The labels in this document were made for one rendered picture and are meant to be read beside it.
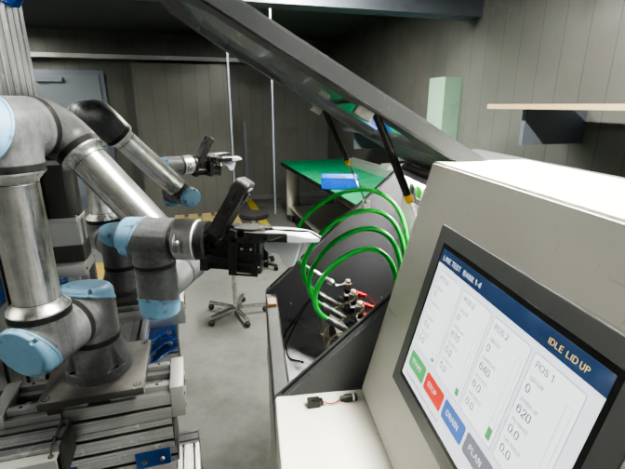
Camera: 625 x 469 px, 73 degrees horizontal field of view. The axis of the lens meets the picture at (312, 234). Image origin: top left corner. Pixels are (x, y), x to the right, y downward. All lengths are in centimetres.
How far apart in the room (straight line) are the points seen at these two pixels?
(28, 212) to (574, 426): 90
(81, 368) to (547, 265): 98
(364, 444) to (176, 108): 604
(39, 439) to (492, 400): 95
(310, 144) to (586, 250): 747
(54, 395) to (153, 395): 21
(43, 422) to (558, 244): 112
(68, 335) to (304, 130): 712
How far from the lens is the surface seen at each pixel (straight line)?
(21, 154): 90
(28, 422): 125
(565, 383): 58
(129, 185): 96
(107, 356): 114
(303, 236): 70
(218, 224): 74
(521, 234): 67
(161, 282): 81
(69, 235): 131
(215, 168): 183
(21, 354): 101
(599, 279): 56
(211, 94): 666
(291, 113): 781
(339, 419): 105
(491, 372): 68
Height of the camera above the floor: 167
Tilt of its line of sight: 17 degrees down
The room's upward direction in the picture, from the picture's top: straight up
